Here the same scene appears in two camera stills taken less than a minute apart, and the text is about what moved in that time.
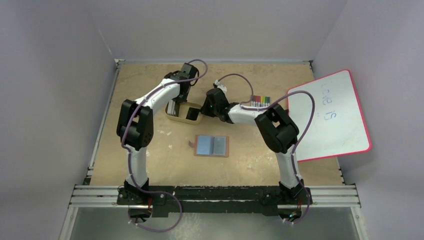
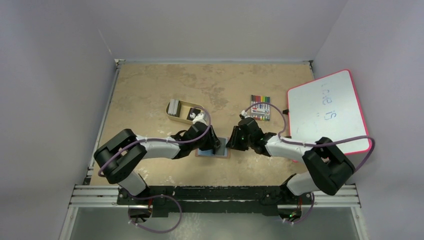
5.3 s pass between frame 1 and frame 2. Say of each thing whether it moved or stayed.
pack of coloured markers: stayed
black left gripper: moved
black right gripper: moved
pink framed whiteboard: stayed
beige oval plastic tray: stayed
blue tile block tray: stayed
